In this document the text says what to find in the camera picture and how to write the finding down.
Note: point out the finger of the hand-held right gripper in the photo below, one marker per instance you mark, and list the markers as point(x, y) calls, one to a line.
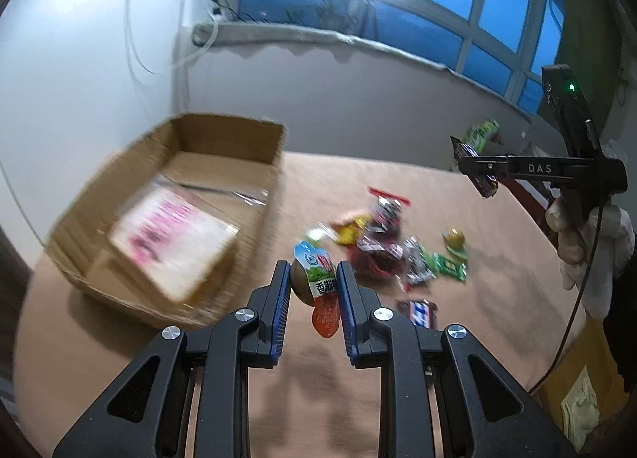
point(485, 165)

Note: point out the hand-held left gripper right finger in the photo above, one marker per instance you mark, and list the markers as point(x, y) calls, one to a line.
point(348, 308)

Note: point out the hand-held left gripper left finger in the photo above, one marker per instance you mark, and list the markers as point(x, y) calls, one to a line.
point(281, 308)

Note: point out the dark brown snack packet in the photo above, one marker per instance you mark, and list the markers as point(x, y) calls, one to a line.
point(486, 185)

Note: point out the braised egg snack packet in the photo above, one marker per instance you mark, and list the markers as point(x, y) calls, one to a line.
point(313, 283)

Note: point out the red clear candy bags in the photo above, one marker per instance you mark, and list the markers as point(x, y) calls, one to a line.
point(375, 256)

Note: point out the black blue-white candy bar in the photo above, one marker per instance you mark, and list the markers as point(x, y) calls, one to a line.
point(418, 312)

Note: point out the pale green small packet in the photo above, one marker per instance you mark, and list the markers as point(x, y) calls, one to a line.
point(318, 234)

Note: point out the black and silver snack packet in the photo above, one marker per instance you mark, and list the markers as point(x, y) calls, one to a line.
point(417, 264)

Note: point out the clear red-topped snack packet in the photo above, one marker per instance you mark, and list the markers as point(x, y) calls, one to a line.
point(388, 211)

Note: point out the small green snack packet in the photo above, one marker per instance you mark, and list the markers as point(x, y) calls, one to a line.
point(450, 266)

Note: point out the cardboard box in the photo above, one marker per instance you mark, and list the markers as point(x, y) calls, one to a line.
point(219, 139)

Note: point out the person's right hand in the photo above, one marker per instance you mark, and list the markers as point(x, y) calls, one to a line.
point(612, 249)

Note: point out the bright green snack packet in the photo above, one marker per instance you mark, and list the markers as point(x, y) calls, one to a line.
point(480, 132)

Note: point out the round jelly cup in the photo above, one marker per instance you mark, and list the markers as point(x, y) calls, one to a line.
point(455, 239)

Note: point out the yellow snack packet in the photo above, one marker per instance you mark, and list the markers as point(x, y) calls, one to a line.
point(354, 229)

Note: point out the pink and white bread packet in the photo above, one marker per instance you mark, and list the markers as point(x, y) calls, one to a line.
point(169, 234)

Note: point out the grey window sill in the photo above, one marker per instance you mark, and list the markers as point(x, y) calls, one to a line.
point(308, 35)

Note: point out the potted plant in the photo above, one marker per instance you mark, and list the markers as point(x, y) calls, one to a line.
point(328, 10)

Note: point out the wooden stool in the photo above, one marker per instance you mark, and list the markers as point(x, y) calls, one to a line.
point(552, 408)

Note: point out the pale cloth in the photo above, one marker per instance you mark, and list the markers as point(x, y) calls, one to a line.
point(580, 408)

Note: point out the white power strip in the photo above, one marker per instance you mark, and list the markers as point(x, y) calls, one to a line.
point(218, 12)

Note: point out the white wardrobe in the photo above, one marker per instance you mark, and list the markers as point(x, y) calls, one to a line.
point(74, 64)

